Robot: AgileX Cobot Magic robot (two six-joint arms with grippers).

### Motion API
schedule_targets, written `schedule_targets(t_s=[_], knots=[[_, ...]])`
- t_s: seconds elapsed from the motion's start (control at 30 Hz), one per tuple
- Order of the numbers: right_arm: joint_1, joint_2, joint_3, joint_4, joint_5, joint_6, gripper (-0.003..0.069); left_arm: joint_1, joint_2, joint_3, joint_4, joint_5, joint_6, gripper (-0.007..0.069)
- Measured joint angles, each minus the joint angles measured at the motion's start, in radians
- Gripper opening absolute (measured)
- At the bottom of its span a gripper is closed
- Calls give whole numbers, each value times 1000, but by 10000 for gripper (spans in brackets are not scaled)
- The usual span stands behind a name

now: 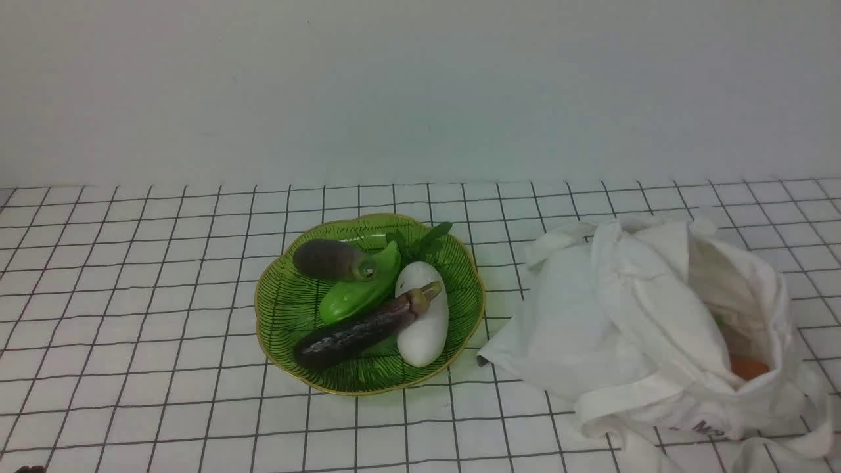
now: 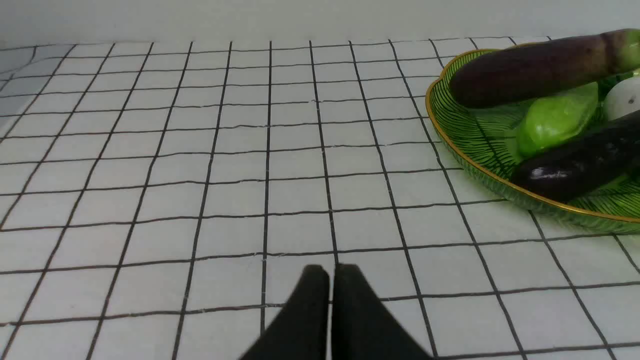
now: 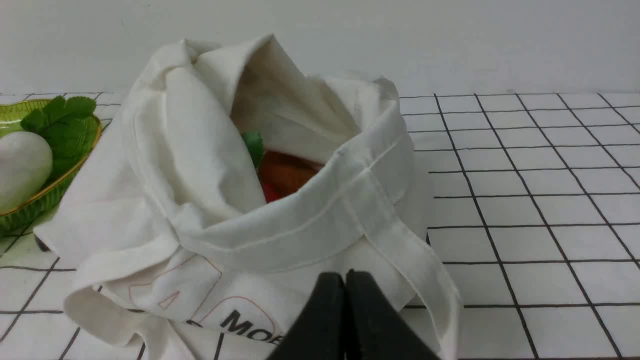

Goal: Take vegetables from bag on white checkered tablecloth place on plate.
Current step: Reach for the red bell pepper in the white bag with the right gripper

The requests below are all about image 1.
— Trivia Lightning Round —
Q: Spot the white cloth bag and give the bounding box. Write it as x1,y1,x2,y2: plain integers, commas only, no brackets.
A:
477,217,835,472

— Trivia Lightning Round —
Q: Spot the green leafy vegetable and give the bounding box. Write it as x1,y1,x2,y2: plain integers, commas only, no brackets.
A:
385,221,453,264

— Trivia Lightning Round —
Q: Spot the short purple-green eggplant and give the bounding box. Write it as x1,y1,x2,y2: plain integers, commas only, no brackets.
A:
292,238,378,282

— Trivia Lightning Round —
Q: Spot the green chayote squash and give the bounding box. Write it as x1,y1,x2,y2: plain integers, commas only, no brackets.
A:
319,242,401,325

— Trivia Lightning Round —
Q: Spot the white eggplant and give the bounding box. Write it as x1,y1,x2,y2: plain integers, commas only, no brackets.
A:
394,261,449,368

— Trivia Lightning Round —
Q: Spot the long dark purple eggplant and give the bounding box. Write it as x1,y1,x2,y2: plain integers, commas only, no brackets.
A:
292,281,443,371

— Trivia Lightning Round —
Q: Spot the green leaf-pattern plate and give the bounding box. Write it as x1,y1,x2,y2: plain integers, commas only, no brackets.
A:
254,213,486,396

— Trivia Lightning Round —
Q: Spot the orange carrot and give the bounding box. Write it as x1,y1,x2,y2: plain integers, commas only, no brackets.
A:
729,354,770,382

